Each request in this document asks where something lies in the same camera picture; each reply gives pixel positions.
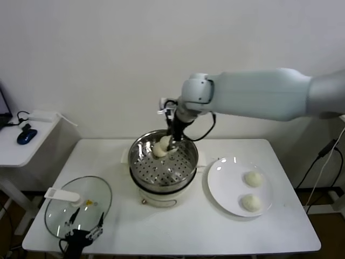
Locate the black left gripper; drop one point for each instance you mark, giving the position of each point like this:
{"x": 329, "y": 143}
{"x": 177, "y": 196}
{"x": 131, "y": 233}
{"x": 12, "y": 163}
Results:
{"x": 76, "y": 241}

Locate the white shelf board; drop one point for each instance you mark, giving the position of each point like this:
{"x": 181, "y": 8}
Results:
{"x": 343, "y": 118}

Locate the white power adapter box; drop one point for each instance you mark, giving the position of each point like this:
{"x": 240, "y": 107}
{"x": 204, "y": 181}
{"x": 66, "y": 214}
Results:
{"x": 41, "y": 116}

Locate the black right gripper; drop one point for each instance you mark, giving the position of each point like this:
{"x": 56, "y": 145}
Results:
{"x": 178, "y": 129}

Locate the blue computer mouse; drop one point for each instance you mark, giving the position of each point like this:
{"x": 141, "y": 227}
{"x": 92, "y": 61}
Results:
{"x": 27, "y": 137}

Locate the white side table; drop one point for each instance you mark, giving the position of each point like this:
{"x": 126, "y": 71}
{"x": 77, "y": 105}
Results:
{"x": 16, "y": 153}

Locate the black laptop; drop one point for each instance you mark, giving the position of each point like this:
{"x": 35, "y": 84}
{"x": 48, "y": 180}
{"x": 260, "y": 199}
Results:
{"x": 4, "y": 108}

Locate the perforated stainless steel steamer basket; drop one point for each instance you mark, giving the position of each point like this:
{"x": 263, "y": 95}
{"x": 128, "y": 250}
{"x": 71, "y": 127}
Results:
{"x": 151, "y": 172}

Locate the white shelf frame foot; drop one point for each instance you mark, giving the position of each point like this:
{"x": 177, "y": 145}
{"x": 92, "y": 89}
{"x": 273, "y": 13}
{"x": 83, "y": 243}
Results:
{"x": 335, "y": 198}

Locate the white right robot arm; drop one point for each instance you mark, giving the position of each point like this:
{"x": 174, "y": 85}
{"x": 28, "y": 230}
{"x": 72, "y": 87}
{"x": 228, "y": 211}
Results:
{"x": 256, "y": 91}

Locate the white round plate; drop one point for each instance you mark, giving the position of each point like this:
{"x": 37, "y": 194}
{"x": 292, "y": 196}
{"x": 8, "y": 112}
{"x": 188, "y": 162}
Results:
{"x": 215, "y": 186}

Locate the white electric cooker pot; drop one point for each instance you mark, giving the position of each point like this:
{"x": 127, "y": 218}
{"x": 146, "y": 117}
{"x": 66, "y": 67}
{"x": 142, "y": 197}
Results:
{"x": 159, "y": 201}

